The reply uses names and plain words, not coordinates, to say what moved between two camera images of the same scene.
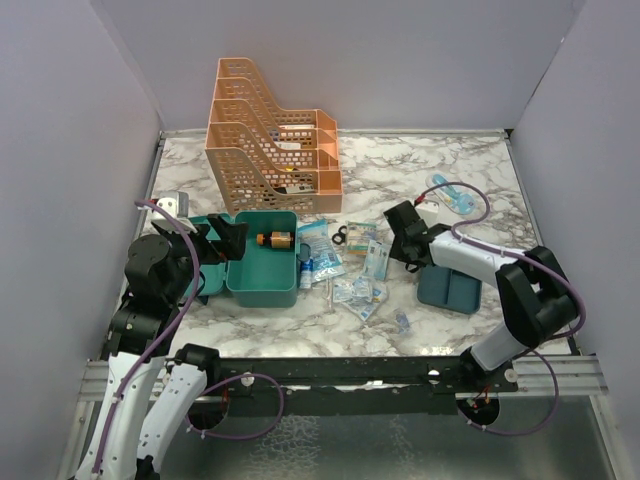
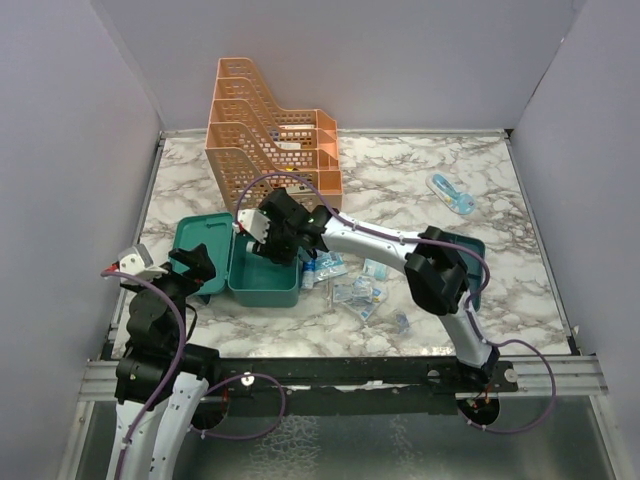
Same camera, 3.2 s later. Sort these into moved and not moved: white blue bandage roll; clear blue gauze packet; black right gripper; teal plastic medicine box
Moved: black right gripper
Not moved: teal plastic medicine box; white blue bandage roll; clear blue gauze packet
